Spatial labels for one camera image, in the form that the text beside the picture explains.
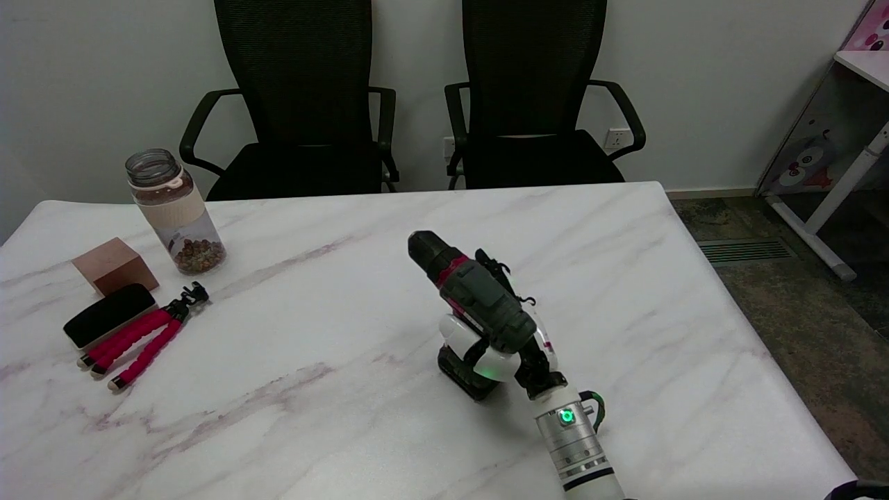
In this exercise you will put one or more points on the red flexible mini tripod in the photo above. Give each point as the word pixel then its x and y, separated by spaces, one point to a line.
pixel 142 335

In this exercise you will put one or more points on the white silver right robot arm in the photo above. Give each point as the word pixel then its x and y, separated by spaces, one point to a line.
pixel 576 444

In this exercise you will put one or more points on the black mesh office chair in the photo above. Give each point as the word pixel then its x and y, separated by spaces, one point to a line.
pixel 298 104
pixel 535 104

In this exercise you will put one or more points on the white desk with angled leg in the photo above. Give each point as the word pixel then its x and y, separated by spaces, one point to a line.
pixel 844 187

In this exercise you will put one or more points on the clear bottle with nuts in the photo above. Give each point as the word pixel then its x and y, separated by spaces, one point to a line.
pixel 178 212

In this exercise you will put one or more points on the black oblong case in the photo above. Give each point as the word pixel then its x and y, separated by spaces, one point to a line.
pixel 110 314

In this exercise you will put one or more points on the brown wooden block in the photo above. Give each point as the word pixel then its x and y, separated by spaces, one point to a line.
pixel 114 265

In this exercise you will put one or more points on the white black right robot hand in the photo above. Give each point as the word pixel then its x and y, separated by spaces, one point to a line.
pixel 542 354

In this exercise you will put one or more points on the dark floor vent grille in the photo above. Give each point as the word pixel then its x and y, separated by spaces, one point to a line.
pixel 744 251

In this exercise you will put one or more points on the white wall power outlet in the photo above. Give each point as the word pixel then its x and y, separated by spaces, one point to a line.
pixel 617 139
pixel 449 146

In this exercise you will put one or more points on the dark green power screwdriver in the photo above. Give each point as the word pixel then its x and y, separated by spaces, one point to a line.
pixel 479 298

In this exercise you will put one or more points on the pink cartoon picture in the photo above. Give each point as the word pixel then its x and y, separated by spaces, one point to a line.
pixel 871 26

